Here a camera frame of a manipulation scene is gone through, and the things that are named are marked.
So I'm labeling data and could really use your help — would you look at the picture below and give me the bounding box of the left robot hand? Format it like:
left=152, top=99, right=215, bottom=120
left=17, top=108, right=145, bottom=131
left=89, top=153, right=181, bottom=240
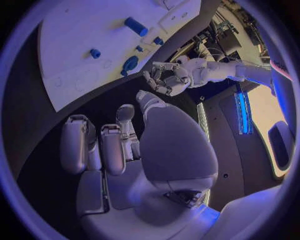
left=142, top=60, right=192, bottom=97

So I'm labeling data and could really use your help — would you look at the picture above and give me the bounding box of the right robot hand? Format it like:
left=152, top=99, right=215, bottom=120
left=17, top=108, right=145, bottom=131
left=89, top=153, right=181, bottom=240
left=59, top=89, right=222, bottom=240

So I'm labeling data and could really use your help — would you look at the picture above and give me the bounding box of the white task board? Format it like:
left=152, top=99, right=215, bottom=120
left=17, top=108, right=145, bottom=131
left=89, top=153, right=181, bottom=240
left=36, top=0, right=203, bottom=113

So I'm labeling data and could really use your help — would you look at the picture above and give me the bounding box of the blue gear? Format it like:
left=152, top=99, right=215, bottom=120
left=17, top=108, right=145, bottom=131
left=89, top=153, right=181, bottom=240
left=120, top=55, right=140, bottom=77

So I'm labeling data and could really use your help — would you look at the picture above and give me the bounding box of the blue long cylinder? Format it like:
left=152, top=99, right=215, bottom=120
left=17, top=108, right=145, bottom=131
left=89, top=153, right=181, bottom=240
left=123, top=16, right=150, bottom=38

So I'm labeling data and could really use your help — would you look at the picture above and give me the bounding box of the glowing light bar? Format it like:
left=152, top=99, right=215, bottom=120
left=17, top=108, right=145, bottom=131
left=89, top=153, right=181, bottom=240
left=233, top=91, right=255, bottom=135

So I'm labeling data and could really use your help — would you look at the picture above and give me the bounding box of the white cable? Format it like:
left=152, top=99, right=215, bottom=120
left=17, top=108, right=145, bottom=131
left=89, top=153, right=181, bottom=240
left=200, top=47, right=270, bottom=66

